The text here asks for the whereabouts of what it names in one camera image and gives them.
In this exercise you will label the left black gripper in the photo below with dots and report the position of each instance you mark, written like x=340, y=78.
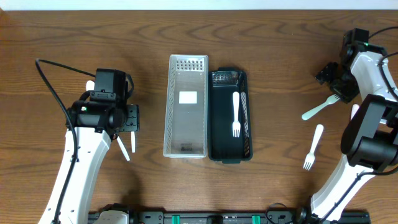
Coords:
x=132, y=117

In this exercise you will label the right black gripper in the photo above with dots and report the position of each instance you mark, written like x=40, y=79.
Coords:
x=344, y=91

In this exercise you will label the pale green plastic fork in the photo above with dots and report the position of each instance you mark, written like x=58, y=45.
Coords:
x=329, y=101

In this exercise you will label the white plastic spoon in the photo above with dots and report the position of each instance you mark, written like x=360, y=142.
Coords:
x=133, y=142
x=123, y=149
x=90, y=85

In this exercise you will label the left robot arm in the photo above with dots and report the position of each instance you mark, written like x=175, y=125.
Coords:
x=85, y=149

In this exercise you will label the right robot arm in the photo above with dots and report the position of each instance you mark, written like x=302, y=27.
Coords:
x=369, y=142

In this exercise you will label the clear perforated plastic basket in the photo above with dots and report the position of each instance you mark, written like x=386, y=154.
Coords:
x=185, y=133

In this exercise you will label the black perforated plastic basket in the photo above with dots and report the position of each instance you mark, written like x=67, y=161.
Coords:
x=222, y=146

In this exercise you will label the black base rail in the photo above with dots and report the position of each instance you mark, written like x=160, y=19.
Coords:
x=117, y=213

